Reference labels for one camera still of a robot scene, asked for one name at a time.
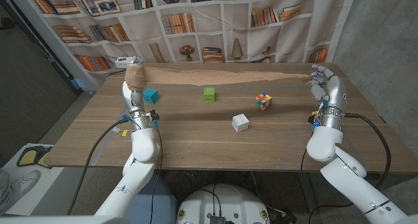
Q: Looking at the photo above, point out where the green cube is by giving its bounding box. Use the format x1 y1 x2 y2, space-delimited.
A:
203 87 216 103

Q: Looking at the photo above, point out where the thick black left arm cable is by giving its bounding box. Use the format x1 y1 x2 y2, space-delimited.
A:
66 118 131 216

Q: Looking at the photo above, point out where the blue tape piece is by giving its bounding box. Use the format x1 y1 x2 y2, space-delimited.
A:
69 77 86 90

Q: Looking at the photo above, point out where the yellow black floor sign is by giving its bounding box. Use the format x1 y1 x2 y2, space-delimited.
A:
16 144 55 168

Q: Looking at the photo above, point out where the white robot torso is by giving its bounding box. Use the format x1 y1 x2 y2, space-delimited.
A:
176 184 270 224

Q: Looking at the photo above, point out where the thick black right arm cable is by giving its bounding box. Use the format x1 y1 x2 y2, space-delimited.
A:
308 112 392 224

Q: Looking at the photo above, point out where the grey table leg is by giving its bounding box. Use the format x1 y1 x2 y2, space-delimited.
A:
297 171 319 215

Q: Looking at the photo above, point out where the multicolour Rubik's cube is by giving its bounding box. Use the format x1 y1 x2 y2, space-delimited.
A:
255 92 273 111

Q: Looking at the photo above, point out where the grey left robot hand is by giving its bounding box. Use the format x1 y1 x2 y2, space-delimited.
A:
121 56 146 113

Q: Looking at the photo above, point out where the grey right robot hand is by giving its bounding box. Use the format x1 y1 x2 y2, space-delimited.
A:
308 63 348 110

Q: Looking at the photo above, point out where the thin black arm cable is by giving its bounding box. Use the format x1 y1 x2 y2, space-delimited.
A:
148 127 164 224
298 148 308 192

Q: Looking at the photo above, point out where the teal cube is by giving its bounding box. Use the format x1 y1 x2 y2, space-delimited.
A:
143 88 160 104

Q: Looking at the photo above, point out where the white power strip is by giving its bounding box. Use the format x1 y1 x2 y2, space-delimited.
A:
114 56 138 69

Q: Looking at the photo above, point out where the white sneaker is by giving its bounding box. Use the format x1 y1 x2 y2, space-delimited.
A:
9 170 42 199

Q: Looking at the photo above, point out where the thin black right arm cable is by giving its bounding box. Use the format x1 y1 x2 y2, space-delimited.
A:
298 148 308 192

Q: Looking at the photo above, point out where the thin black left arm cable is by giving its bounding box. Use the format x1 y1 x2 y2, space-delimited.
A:
148 127 164 224

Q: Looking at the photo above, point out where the printed bookshelf backdrop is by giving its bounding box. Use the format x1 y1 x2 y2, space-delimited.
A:
24 0 359 88

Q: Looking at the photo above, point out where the white cube block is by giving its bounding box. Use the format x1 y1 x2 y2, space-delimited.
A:
231 113 250 133

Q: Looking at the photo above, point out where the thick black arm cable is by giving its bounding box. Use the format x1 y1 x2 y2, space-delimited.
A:
308 112 392 224
66 118 131 216

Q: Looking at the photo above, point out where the tan adhesive wrap roll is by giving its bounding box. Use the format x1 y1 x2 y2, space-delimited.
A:
124 64 312 91

